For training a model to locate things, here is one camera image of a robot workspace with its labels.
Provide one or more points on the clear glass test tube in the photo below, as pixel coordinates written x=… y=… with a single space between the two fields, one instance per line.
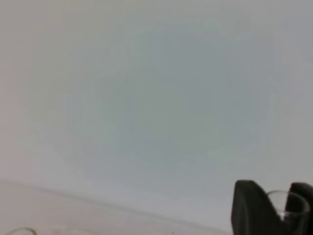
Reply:
x=289 y=205

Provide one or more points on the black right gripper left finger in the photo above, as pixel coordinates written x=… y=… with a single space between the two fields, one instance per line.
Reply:
x=252 y=211

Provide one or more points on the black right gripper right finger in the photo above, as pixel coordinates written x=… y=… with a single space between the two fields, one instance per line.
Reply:
x=303 y=226

